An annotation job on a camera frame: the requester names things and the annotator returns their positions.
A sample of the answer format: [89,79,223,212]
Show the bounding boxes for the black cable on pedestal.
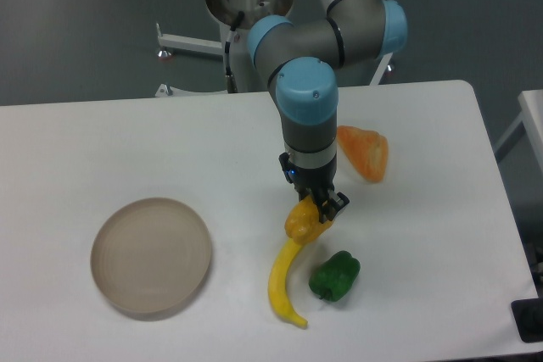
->
[224,10,245,93]

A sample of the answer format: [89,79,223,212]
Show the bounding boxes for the white side table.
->
[493,90,542,168]

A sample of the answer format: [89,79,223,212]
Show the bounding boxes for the black device at table edge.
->
[511,298,542,343]

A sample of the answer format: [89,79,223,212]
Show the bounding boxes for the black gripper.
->
[278,153,350,221]

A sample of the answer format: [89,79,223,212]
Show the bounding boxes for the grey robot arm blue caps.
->
[157,0,408,222]

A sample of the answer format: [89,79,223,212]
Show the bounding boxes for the green bell pepper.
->
[308,251,361,303]

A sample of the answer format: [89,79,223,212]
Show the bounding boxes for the yellow banana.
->
[267,238,308,329]

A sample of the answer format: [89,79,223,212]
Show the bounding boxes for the beige round plate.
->
[90,198,212,320]

